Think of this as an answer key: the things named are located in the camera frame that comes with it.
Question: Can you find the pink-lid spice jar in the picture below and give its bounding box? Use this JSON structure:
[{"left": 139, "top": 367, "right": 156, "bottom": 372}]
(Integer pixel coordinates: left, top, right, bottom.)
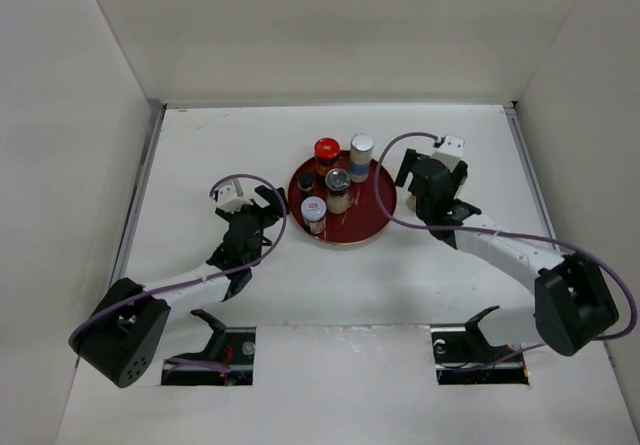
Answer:
[{"left": 406, "top": 195, "right": 416, "bottom": 212}]

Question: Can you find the small black-cap spice bottle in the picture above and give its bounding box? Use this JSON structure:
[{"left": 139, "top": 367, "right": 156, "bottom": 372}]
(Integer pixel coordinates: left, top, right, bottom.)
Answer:
[{"left": 297, "top": 171, "right": 315, "bottom": 200}]

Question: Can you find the white-lid low jar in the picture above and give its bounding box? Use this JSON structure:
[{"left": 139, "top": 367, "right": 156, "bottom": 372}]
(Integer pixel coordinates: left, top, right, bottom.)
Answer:
[{"left": 301, "top": 196, "right": 327, "bottom": 235}]

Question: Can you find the tall silver-lid blue-label jar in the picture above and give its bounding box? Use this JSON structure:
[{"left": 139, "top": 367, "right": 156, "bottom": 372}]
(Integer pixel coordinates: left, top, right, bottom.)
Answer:
[{"left": 349, "top": 133, "right": 374, "bottom": 183}]

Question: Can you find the clear-dome-lid spice jar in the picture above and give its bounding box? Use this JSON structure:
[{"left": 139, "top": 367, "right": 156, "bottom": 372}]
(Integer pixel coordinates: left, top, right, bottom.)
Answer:
[{"left": 325, "top": 168, "right": 351, "bottom": 215}]

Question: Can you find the red-lid chili sauce jar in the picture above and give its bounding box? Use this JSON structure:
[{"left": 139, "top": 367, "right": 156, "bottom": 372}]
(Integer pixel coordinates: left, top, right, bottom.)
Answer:
[{"left": 314, "top": 137, "right": 341, "bottom": 178}]

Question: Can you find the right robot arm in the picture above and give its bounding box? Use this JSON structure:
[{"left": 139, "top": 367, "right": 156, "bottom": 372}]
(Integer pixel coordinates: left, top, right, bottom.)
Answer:
[{"left": 395, "top": 149, "right": 619, "bottom": 356}]

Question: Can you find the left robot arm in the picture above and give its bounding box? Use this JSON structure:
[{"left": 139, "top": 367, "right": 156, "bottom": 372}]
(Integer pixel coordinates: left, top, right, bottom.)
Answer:
[{"left": 68, "top": 181, "right": 290, "bottom": 388}]

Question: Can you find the red round tray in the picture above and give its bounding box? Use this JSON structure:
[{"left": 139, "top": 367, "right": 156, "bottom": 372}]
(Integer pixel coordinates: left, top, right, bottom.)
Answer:
[{"left": 286, "top": 157, "right": 389, "bottom": 245}]

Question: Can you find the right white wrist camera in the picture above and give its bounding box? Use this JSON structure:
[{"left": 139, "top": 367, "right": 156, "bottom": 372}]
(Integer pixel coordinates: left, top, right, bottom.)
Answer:
[{"left": 431, "top": 135, "right": 465, "bottom": 170}]

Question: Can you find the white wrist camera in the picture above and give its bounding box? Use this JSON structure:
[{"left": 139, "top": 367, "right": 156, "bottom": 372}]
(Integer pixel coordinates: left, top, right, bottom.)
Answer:
[
  {"left": 431, "top": 135, "right": 465, "bottom": 170},
  {"left": 210, "top": 179, "right": 249, "bottom": 213}
]

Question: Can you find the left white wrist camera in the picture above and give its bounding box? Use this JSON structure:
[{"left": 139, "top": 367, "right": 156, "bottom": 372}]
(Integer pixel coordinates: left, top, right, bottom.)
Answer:
[{"left": 210, "top": 179, "right": 249, "bottom": 213}]

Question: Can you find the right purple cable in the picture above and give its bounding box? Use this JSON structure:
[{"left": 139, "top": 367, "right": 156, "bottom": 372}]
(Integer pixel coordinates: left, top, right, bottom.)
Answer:
[{"left": 373, "top": 132, "right": 639, "bottom": 366}]

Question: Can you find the purple cable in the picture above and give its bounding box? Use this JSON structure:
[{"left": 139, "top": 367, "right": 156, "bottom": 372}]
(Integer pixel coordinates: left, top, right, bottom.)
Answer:
[
  {"left": 68, "top": 171, "right": 291, "bottom": 371},
  {"left": 373, "top": 132, "right": 639, "bottom": 366}
]

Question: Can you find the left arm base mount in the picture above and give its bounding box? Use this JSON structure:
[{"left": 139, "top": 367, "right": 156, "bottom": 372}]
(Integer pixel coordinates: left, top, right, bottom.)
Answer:
[{"left": 160, "top": 309, "right": 257, "bottom": 387}]

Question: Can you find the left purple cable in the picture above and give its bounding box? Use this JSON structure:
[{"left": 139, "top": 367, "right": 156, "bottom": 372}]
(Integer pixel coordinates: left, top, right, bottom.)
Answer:
[{"left": 68, "top": 171, "right": 291, "bottom": 371}]

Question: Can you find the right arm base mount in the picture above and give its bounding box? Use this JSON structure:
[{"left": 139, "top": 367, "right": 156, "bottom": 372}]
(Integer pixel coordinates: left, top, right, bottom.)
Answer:
[{"left": 431, "top": 306, "right": 529, "bottom": 386}]

